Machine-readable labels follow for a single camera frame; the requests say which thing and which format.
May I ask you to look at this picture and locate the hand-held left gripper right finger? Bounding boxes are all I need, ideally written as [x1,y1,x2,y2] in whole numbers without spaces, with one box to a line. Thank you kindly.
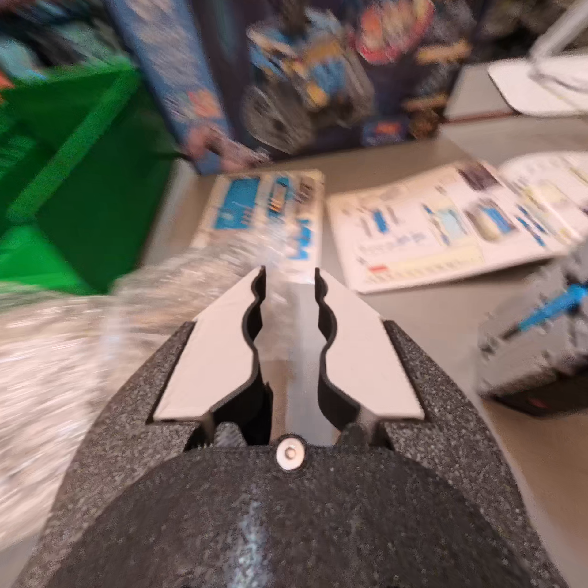
[315,268,425,421]

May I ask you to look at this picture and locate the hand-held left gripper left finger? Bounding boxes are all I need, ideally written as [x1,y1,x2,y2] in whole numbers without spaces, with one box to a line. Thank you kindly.
[152,266,267,422]

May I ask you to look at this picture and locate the white lamp stand base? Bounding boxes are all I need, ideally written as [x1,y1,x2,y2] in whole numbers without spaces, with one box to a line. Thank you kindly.
[487,0,588,115]

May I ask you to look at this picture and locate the green plastic bin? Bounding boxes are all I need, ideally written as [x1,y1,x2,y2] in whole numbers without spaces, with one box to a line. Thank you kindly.
[0,60,177,295]

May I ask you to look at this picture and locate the blue sticker sheet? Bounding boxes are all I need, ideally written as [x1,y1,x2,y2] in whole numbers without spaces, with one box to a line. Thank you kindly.
[193,170,327,283]

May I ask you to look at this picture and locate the open instruction booklet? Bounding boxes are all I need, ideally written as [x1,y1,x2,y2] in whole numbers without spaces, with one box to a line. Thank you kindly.
[326,152,588,295]

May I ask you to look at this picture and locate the partly built toy brick model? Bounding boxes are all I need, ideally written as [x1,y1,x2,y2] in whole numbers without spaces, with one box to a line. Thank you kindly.
[475,239,588,416]

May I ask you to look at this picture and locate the clear bubble wrap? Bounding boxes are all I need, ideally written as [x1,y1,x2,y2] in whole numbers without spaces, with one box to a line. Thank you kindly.
[0,230,295,552]

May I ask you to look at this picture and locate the blue printed box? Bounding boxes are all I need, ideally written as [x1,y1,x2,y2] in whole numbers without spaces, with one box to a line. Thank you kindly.
[106,0,272,175]

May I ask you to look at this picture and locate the dark toy product box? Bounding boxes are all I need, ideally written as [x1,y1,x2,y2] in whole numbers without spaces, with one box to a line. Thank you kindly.
[193,0,488,157]

